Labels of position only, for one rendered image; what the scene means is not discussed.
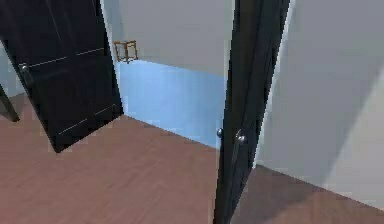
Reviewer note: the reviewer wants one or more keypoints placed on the silver round door knob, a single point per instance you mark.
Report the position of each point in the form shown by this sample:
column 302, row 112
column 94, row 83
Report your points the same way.
column 24, row 69
column 219, row 133
column 241, row 138

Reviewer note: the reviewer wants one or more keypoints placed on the brown wooden stool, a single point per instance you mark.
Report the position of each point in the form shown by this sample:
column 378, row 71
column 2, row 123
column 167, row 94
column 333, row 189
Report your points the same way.
column 126, row 51

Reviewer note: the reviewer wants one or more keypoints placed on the black panelled room door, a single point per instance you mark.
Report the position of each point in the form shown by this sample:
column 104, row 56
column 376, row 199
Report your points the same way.
column 70, row 73

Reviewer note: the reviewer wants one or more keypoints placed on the black furniture leg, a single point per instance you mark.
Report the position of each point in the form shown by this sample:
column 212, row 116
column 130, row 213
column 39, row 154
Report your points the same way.
column 8, row 106

